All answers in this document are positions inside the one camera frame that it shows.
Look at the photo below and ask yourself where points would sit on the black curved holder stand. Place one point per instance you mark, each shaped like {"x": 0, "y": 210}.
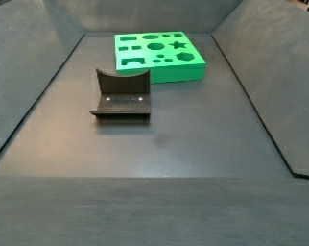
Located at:
{"x": 124, "y": 94}

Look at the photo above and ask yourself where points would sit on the green shape sorter box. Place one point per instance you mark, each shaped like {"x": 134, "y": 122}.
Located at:
{"x": 165, "y": 53}

